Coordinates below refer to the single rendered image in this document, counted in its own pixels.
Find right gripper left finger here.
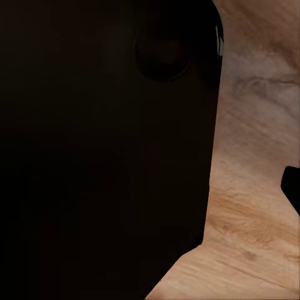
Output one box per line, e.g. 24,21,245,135
0,166,32,240

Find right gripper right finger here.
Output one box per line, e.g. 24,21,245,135
281,166,300,215

